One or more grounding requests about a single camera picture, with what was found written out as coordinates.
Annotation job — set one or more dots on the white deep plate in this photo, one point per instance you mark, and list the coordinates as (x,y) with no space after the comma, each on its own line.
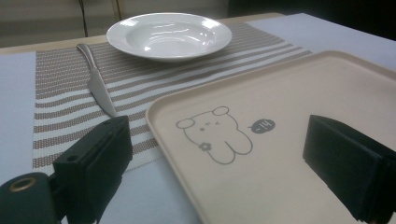
(169,36)

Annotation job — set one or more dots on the beige tray with bear print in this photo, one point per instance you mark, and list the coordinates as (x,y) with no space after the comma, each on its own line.
(280,102)

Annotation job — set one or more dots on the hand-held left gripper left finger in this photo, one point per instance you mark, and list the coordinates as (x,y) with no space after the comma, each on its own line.
(93,165)

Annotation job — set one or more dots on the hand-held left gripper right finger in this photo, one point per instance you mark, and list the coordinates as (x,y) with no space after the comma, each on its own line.
(348,155)

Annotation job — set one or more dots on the silver table knife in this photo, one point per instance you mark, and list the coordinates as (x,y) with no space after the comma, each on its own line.
(97,84)

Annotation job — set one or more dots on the striped woven placemat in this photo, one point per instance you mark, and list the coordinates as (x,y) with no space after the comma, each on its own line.
(149,84)

